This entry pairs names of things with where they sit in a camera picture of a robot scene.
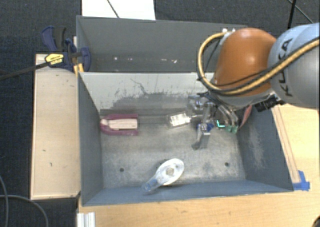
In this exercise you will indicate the black cylinder on white bracket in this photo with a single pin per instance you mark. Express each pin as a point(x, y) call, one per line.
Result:
point(265, 104)

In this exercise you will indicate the purple U-shaped object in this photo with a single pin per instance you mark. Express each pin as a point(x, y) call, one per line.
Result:
point(110, 131)

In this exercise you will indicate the clear plastic bottle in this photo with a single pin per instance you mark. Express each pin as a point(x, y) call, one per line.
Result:
point(179, 120)

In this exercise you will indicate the grey metal bin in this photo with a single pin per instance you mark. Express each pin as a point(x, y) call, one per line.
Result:
point(160, 151)

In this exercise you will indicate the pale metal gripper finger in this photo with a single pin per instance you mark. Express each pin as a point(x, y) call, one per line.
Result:
point(196, 143)
point(206, 139)

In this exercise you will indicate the pale wood board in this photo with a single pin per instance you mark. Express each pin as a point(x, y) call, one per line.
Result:
point(55, 131)

